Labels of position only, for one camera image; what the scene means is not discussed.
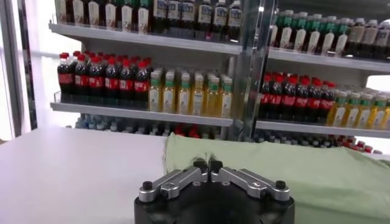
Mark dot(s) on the green polo shirt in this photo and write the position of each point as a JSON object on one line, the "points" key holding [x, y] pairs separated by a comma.
{"points": [[304, 170]]}

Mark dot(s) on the cola bottle red cap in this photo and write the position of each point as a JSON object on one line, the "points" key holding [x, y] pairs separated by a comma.
{"points": [[141, 86], [65, 78], [96, 82], [301, 102], [126, 84], [111, 83], [326, 105], [81, 80], [288, 100], [314, 103], [276, 100], [264, 99]]}

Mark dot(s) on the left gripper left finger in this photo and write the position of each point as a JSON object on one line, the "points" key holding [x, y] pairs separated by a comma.
{"points": [[176, 184]]}

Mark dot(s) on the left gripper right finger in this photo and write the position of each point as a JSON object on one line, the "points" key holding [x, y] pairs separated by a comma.
{"points": [[250, 184]]}

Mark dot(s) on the dark bottle red label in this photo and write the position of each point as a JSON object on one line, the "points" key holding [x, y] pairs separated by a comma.
{"points": [[179, 131], [193, 132]]}

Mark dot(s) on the black bottle blue white label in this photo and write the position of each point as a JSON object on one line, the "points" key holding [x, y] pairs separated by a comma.
{"points": [[174, 13], [160, 12], [204, 16], [188, 15], [384, 39], [220, 18], [235, 19]]}

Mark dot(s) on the black window frame pole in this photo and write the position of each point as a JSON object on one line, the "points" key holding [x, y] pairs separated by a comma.
{"points": [[29, 76]]}

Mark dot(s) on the grey metal shelf unit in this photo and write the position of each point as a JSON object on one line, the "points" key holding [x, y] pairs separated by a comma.
{"points": [[137, 114], [320, 129]]}

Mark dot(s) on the dark bottle white vertical label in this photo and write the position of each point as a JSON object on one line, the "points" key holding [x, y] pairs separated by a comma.
{"points": [[328, 41], [143, 18], [110, 15], [274, 35], [61, 10], [341, 42], [285, 35], [314, 39], [300, 38], [78, 12], [127, 16], [94, 13]]}

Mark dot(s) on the dark bottle beige label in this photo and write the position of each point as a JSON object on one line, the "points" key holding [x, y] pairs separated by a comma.
{"points": [[356, 36], [370, 38]]}

